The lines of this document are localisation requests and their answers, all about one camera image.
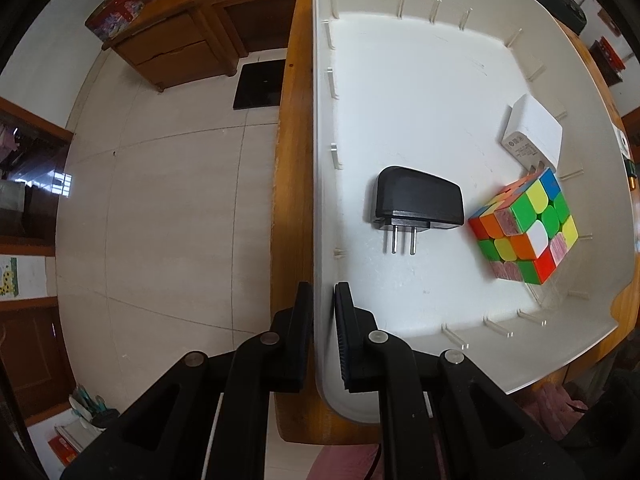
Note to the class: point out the wooden shelf unit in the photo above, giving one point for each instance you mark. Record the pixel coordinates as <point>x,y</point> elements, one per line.
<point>30,350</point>

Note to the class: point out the white charger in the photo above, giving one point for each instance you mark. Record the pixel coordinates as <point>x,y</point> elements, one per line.
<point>532,125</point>

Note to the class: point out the yellow print poster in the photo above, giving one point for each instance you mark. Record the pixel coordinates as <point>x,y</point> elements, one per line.
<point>7,280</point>

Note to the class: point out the wooden television bench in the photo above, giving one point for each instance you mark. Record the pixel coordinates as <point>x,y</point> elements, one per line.
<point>260,20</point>

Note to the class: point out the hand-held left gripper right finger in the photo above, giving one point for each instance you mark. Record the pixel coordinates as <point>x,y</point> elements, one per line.
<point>342,330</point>

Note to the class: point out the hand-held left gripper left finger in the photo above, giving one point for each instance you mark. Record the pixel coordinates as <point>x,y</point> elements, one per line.
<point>302,320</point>

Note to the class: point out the person's dark clothing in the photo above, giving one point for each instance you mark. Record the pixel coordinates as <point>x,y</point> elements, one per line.
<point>615,410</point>

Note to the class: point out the black charger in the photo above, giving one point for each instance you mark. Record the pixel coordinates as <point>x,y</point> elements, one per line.
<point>415,200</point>

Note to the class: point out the teal white brushes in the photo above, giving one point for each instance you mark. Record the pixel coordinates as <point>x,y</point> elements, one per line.
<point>85,402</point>

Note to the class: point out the wooden drawer cabinet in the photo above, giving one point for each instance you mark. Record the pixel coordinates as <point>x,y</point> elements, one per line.
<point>170,50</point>

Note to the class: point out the multicoloured puzzle cube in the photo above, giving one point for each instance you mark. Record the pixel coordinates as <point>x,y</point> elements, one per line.
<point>525,225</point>

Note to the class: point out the pink floral holder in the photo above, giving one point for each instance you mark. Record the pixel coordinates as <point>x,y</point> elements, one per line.
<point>106,419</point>

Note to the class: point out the white plastic storage bin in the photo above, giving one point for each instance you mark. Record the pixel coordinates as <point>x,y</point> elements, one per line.
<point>425,110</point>

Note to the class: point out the black floor mat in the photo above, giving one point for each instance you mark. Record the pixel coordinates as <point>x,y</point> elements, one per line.
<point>260,85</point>

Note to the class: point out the red patterned tin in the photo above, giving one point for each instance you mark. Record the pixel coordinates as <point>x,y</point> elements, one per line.
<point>115,15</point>

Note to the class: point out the red book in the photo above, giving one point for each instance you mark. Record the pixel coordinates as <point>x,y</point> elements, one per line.
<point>62,450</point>

